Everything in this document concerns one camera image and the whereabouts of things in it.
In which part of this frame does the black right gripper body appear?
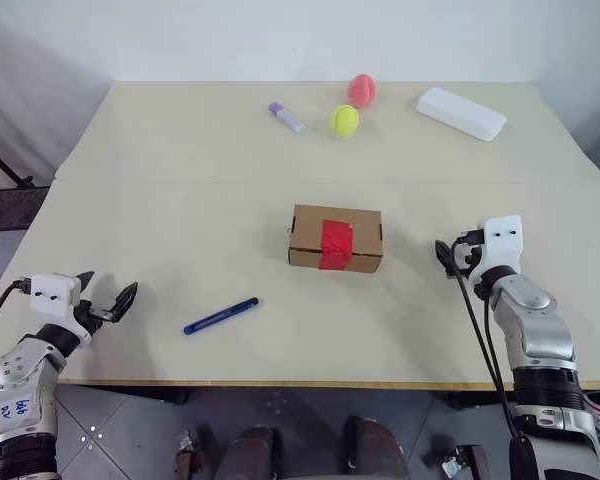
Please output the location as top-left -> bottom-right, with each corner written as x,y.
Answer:
448,243 -> 483,279

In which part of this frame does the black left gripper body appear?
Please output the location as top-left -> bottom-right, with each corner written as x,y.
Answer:
74,298 -> 118,335

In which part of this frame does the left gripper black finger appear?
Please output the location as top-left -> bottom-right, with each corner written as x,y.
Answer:
76,270 -> 97,302
110,281 -> 140,323

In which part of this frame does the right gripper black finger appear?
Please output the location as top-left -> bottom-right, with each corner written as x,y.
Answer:
434,239 -> 455,275

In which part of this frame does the blue pen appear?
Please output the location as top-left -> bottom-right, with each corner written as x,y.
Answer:
182,296 -> 260,337

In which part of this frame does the brown cardboard box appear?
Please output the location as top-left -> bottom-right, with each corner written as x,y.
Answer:
286,203 -> 385,275

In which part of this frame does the red tape strip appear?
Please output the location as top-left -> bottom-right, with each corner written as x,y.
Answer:
317,218 -> 356,272

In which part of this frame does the black metal stand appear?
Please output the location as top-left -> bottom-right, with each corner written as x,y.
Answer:
0,133 -> 52,234

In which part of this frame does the white plastic case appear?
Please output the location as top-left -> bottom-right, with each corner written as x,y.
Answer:
415,86 -> 509,143

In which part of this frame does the yellow tennis ball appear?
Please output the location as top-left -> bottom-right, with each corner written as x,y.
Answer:
328,103 -> 361,139

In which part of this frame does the rusty metal foot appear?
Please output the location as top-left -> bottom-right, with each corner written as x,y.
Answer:
173,428 -> 204,480
442,441 -> 490,480

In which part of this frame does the pink ball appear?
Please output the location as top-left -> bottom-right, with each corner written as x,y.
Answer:
346,73 -> 378,109

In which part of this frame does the dark rounded shape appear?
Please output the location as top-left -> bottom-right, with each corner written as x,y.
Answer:
213,423 -> 283,480
341,415 -> 412,480

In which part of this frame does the glue stick with purple cap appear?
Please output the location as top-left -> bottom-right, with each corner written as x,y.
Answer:
267,101 -> 309,135

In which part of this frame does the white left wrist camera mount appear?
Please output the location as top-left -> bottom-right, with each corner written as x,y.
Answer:
29,272 -> 93,347

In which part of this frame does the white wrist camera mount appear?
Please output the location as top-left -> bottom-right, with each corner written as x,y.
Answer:
466,214 -> 525,284
29,272 -> 93,347

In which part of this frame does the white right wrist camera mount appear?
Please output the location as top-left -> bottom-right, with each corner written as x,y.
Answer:
466,214 -> 525,284

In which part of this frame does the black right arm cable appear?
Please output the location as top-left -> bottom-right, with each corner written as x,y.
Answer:
453,227 -> 522,444

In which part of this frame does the black table frame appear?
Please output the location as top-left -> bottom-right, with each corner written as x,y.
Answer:
58,383 -> 519,409

